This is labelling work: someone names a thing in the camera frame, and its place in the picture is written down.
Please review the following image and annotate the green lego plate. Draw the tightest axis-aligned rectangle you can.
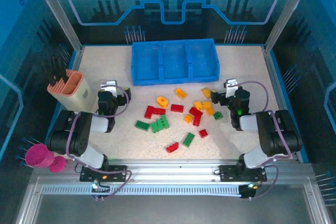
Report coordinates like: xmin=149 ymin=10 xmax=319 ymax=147
xmin=134 ymin=120 xmax=151 ymax=131

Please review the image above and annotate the orange round lego gear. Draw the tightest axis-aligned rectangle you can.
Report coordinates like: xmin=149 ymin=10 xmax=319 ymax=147
xmin=156 ymin=96 xmax=170 ymax=109

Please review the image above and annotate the blue three-compartment bin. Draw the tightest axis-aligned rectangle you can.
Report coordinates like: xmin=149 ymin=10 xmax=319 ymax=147
xmin=131 ymin=38 xmax=220 ymax=87

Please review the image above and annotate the beige orange utensil holder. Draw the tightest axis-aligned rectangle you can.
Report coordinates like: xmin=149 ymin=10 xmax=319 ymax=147
xmin=46 ymin=69 xmax=93 ymax=112

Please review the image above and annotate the small pink sponge ball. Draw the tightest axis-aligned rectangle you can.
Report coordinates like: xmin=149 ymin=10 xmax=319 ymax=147
xmin=49 ymin=155 xmax=67 ymax=174

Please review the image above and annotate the small black controller box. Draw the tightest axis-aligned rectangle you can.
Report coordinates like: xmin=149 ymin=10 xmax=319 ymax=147
xmin=90 ymin=179 xmax=111 ymax=200
xmin=239 ymin=183 xmax=259 ymax=200

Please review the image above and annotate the large pink sponge cylinder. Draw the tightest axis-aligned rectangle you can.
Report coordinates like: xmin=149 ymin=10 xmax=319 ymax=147
xmin=25 ymin=143 xmax=55 ymax=168

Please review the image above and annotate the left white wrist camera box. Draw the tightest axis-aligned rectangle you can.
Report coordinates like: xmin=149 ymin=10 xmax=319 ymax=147
xmin=100 ymin=79 xmax=118 ymax=93

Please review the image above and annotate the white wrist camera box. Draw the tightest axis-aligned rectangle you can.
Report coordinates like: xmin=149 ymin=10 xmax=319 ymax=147
xmin=223 ymin=78 xmax=239 ymax=98
xmin=100 ymin=79 xmax=118 ymax=93

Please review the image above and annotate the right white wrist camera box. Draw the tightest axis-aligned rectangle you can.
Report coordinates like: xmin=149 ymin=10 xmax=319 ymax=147
xmin=223 ymin=78 xmax=239 ymax=98

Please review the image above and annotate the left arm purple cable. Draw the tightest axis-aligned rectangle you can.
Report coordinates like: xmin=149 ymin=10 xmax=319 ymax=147
xmin=65 ymin=85 xmax=132 ymax=201

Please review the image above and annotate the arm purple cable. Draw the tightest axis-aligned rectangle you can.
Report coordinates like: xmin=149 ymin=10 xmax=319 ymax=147
xmin=232 ymin=81 xmax=293 ymax=201
xmin=65 ymin=85 xmax=132 ymax=201

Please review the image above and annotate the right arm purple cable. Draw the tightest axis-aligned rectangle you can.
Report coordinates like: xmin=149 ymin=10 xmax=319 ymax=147
xmin=232 ymin=81 xmax=293 ymax=201

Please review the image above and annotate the black utensil handle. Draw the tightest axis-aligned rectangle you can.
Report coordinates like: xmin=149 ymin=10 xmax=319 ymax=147
xmin=58 ymin=56 xmax=69 ymax=83
xmin=51 ymin=55 xmax=64 ymax=84
xmin=43 ymin=60 xmax=57 ymax=87

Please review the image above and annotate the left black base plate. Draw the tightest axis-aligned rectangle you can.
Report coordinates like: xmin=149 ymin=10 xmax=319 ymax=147
xmin=80 ymin=165 xmax=128 ymax=183

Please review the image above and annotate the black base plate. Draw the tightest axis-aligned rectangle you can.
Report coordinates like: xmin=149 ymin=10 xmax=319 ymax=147
xmin=80 ymin=165 xmax=128 ymax=183
xmin=219 ymin=165 xmax=268 ymax=183

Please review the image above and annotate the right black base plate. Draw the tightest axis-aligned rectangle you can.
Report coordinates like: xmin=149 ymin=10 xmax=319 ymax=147
xmin=219 ymin=165 xmax=268 ymax=183

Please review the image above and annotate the aluminium front rail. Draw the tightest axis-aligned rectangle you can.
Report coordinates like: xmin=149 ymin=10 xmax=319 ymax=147
xmin=31 ymin=158 xmax=316 ymax=186

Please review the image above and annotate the aluminium frame post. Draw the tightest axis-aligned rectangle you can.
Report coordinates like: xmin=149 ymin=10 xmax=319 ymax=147
xmin=29 ymin=0 xmax=85 ymax=53
xmin=264 ymin=0 xmax=317 ymax=54

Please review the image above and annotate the slotted grey cable duct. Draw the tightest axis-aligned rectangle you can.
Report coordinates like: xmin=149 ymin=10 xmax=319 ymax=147
xmin=41 ymin=185 xmax=244 ymax=196

